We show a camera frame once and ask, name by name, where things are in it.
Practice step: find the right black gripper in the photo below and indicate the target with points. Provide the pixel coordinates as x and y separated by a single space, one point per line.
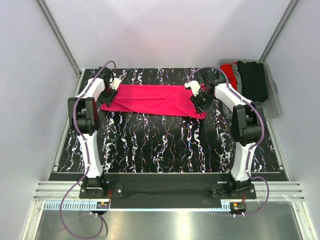
201 107

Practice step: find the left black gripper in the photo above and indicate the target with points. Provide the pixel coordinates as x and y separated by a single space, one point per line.
107 101

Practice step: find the magenta t shirt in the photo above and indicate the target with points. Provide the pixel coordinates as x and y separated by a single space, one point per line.
163 100

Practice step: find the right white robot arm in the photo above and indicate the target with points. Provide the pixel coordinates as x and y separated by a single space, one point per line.
247 128

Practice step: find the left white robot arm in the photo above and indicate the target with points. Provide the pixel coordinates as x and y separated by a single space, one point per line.
83 118

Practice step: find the red folded t shirt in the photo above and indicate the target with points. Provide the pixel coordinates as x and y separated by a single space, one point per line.
227 69

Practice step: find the grey folded t shirt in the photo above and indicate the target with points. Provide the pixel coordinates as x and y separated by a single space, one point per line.
237 77

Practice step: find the black folded t shirt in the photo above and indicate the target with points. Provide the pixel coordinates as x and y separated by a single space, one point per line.
253 81

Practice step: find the clear plastic bin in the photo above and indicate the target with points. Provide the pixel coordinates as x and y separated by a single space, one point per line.
272 104

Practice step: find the left orange connector module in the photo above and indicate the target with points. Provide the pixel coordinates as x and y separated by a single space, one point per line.
103 205

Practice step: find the orange connector module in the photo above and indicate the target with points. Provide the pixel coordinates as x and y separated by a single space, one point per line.
238 206
103 205

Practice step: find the right orange connector module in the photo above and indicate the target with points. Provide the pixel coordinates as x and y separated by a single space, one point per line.
238 206

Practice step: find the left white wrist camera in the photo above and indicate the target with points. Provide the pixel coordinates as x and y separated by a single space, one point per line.
114 83

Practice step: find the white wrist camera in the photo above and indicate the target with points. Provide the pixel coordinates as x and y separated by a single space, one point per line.
114 83
194 86

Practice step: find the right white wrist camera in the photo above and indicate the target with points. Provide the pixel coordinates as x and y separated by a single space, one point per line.
194 86

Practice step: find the left aluminium corner post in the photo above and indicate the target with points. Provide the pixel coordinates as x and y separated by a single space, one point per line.
58 35

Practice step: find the aluminium corner post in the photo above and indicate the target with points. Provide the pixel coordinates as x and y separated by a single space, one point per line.
292 5
58 35

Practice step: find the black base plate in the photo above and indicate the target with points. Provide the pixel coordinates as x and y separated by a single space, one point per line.
212 185

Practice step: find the aluminium frame rail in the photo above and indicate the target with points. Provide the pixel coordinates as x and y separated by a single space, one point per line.
277 191

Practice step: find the right aluminium corner post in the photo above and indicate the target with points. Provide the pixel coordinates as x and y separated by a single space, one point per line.
292 5

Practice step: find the white slotted cable duct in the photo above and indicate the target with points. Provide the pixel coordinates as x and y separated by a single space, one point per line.
69 205

